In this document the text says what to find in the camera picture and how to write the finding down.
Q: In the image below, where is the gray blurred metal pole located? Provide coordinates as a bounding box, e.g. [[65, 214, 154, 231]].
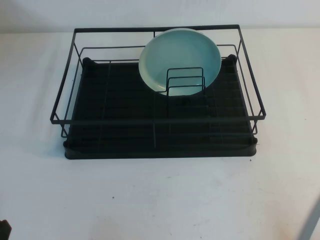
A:
[[298, 196, 320, 240]]

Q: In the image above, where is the black plastic drain tray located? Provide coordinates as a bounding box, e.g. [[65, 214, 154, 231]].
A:
[[62, 56, 259, 161]]

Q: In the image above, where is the black wire dish rack frame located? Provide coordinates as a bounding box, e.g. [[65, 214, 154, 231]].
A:
[[49, 24, 268, 139]]

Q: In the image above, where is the black wire plate holder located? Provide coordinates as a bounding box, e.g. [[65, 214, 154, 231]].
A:
[[164, 66, 207, 98]]

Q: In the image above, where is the light teal round plate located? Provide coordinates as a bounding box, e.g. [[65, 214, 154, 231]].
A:
[[138, 28, 222, 97]]

